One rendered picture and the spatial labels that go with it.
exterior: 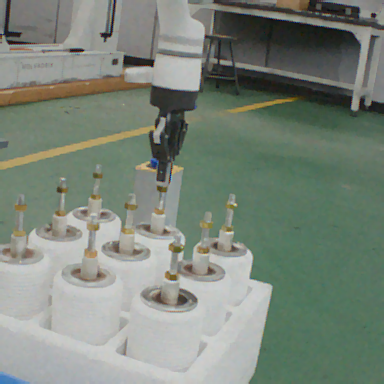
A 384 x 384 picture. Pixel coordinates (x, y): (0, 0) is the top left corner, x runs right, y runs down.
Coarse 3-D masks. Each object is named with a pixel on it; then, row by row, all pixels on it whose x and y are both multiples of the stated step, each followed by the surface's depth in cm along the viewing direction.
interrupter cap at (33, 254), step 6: (0, 246) 96; (6, 246) 96; (30, 246) 97; (0, 252) 94; (6, 252) 95; (30, 252) 96; (36, 252) 96; (42, 252) 96; (0, 258) 91; (6, 258) 92; (12, 258) 93; (18, 258) 93; (24, 258) 93; (30, 258) 93; (36, 258) 94; (42, 258) 94; (12, 264) 91; (18, 264) 91; (24, 264) 91
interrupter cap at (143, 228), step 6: (144, 222) 114; (150, 222) 115; (138, 228) 111; (144, 228) 112; (150, 228) 113; (168, 228) 113; (174, 228) 113; (144, 234) 109; (150, 234) 109; (156, 234) 109; (162, 234) 110; (168, 234) 110; (174, 234) 110
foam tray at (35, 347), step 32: (256, 288) 112; (0, 320) 90; (32, 320) 91; (128, 320) 96; (256, 320) 107; (0, 352) 91; (32, 352) 88; (64, 352) 86; (96, 352) 85; (224, 352) 90; (256, 352) 116
